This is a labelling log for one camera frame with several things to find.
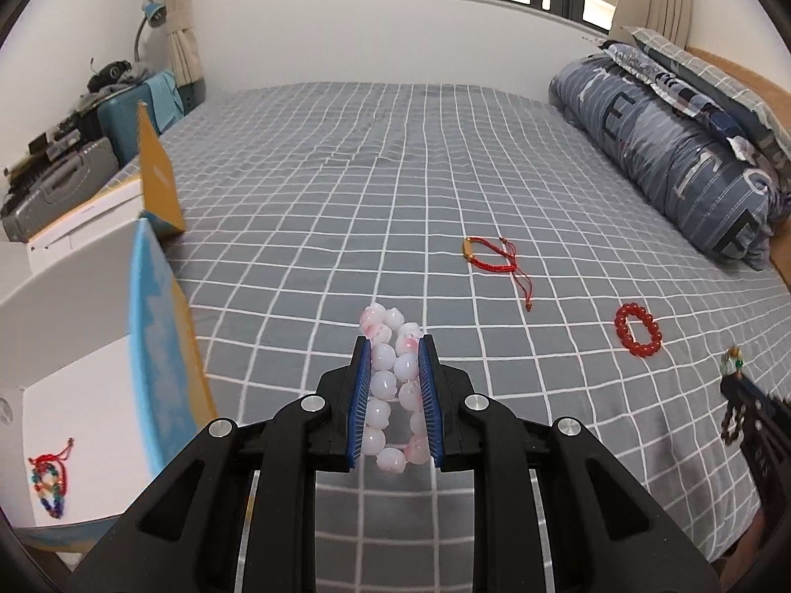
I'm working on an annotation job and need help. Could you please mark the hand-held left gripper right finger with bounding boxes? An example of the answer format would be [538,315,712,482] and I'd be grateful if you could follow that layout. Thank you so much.
[417,334,724,593]

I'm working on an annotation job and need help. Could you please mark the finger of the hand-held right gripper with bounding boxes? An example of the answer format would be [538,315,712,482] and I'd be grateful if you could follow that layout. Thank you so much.
[722,377,783,414]

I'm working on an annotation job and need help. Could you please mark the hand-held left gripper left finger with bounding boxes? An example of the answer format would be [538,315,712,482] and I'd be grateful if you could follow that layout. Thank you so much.
[65,334,375,593]

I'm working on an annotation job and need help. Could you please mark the white bead bracelet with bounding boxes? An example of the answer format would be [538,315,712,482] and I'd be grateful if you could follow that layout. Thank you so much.
[358,299,434,475]

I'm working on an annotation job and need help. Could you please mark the wooden bead bracelet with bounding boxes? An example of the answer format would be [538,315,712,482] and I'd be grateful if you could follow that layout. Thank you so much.
[720,346,751,446]

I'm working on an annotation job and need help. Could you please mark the blue and yellow cardboard box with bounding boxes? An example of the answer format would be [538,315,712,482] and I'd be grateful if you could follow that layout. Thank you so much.
[0,102,220,553]

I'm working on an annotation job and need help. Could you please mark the large red cord bracelet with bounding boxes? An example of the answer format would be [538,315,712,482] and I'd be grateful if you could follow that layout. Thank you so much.
[28,438,76,476]

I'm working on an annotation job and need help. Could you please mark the multicolour glass bead bracelet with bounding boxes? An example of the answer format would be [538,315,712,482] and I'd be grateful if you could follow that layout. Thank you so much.
[31,462,68,520]

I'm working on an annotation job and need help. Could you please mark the folded blue grey quilt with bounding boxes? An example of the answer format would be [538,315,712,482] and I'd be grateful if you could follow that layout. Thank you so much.
[549,54,781,271]

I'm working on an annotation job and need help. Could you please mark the wooden headboard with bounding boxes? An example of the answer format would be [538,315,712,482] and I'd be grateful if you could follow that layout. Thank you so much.
[683,46,791,285]

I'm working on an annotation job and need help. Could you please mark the grey checked pillow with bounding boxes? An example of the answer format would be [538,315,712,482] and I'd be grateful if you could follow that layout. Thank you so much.
[621,26,791,155]

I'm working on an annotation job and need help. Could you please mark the light blue cloth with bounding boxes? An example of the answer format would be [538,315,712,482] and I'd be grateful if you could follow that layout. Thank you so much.
[145,71,186,133]

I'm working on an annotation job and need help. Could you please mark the grey suitcase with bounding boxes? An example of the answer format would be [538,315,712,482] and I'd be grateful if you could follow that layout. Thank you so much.
[0,136,121,243]

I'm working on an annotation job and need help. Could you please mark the teal suitcase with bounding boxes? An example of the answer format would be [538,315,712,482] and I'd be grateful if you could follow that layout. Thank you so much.
[97,83,186,165]

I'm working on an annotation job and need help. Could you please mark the black headphones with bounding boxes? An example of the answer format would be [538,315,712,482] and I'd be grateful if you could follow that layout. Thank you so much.
[87,60,133,90]

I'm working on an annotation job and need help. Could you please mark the beige tied curtain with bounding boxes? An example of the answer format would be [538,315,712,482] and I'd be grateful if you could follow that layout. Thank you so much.
[157,0,205,84]

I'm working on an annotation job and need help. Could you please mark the blue desk lamp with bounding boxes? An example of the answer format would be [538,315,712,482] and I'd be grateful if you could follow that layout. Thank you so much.
[132,0,169,63]

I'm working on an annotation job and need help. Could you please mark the red bead bracelet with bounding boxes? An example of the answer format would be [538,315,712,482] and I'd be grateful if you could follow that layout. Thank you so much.
[614,301,663,356]

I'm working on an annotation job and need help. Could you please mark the small red cord bracelet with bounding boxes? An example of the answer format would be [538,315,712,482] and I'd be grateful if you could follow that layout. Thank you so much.
[462,236,535,313]

